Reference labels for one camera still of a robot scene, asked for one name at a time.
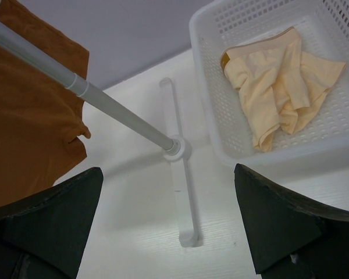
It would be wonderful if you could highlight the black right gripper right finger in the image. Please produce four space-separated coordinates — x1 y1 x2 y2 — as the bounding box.
234 164 349 278

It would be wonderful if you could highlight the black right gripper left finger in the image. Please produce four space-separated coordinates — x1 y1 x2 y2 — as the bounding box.
0 167 104 278

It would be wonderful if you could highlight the cream beige underwear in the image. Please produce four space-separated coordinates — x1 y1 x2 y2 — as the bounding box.
220 27 347 152

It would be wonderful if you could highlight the brown underwear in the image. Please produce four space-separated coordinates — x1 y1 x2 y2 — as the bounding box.
0 0 91 212

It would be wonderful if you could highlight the silver and white clothes rack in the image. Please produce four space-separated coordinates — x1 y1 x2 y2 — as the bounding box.
0 22 200 248

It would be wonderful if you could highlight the white plastic basket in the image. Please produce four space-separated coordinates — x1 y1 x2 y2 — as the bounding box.
189 1 349 166

